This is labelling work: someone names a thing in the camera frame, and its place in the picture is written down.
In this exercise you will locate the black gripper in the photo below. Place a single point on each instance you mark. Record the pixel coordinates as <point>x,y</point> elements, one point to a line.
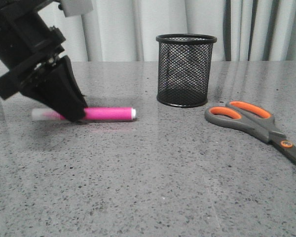
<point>30,49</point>

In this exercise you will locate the pink highlighter pen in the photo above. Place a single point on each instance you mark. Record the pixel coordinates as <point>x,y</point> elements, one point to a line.
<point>91,113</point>

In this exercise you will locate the grey orange scissors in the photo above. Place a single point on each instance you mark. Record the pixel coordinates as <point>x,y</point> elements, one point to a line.
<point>254,121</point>

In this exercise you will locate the black mesh pen holder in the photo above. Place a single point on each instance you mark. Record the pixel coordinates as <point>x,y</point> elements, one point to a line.
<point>184,63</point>

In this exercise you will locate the grey curtain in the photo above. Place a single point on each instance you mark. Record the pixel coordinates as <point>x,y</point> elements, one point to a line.
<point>125,30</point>

